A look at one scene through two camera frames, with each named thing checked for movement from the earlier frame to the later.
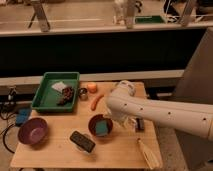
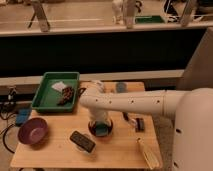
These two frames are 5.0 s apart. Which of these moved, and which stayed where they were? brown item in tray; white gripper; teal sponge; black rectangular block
Moved: white gripper
Stayed: teal sponge; brown item in tray; black rectangular block
